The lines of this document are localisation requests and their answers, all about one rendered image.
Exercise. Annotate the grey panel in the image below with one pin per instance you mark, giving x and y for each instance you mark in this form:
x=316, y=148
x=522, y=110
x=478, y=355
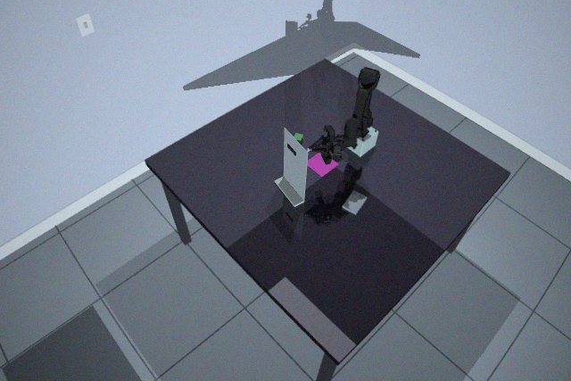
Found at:
x=293, y=183

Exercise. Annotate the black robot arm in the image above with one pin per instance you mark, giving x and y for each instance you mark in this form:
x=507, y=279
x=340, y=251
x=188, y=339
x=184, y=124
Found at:
x=361, y=117

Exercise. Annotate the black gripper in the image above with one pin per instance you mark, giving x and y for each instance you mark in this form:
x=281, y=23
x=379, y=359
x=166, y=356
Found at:
x=324, y=144

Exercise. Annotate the magenta flat square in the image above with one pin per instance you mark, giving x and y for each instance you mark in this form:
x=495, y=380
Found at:
x=317, y=164

